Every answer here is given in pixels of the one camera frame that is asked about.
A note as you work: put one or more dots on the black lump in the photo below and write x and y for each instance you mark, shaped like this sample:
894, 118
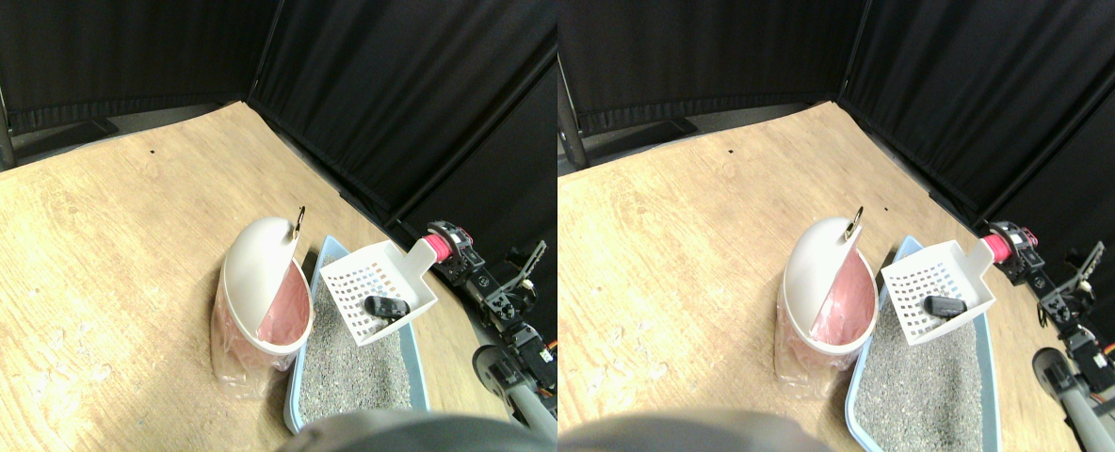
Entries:
386, 307
945, 307

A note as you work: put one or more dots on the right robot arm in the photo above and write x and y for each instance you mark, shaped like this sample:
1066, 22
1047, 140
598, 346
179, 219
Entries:
1090, 363
520, 339

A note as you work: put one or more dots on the black curtain stand pole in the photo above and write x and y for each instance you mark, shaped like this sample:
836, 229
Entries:
1071, 132
261, 49
474, 137
850, 49

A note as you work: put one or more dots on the blue litter tray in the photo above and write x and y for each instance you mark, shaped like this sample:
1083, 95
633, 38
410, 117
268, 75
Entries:
915, 386
350, 377

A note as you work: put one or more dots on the black curtain stand foot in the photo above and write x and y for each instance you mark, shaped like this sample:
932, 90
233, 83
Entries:
642, 135
68, 134

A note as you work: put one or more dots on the white bin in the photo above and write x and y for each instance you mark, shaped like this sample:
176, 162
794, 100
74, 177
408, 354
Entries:
251, 264
812, 268

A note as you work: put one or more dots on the black bracket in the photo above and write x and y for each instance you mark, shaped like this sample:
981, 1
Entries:
1082, 273
526, 278

